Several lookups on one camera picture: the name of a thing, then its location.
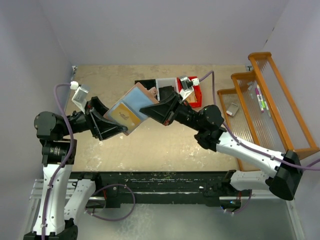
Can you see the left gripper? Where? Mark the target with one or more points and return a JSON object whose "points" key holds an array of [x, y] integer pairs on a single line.
{"points": [[100, 123]]}

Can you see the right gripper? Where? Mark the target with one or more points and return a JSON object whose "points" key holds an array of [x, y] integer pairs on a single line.
{"points": [[164, 111]]}

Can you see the pink leather card holder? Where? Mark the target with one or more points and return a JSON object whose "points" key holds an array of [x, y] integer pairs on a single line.
{"points": [[137, 97]]}

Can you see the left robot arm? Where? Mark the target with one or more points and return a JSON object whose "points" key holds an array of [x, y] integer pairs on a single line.
{"points": [[58, 217]]}

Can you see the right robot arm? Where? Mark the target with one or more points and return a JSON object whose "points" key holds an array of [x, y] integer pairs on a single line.
{"points": [[280, 173]]}

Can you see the black wallet in bin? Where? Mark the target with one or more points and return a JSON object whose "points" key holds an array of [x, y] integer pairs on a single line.
{"points": [[165, 92]]}

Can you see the white plastic bin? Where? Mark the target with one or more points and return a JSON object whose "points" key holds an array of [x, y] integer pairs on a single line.
{"points": [[165, 82]]}

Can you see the black plastic bin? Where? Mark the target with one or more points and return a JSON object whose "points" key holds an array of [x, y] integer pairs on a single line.
{"points": [[149, 84]]}

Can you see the red plastic bin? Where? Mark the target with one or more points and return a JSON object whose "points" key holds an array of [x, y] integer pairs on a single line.
{"points": [[195, 98]]}

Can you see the small grey red box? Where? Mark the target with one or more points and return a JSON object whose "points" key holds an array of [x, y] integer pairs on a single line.
{"points": [[232, 109]]}

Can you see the orange wooden tiered rack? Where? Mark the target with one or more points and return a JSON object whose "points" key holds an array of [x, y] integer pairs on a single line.
{"points": [[286, 129]]}

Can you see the purple marker pen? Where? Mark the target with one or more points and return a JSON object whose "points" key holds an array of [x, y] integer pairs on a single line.
{"points": [[259, 100]]}

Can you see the green marker pen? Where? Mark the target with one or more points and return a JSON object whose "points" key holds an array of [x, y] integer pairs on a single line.
{"points": [[265, 105]]}

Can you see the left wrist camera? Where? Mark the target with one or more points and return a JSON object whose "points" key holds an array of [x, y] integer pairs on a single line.
{"points": [[80, 93]]}

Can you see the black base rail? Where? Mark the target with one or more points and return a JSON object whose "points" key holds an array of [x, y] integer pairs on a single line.
{"points": [[118, 188]]}

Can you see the aluminium frame rail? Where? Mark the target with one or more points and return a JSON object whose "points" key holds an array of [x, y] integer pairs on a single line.
{"points": [[36, 192]]}

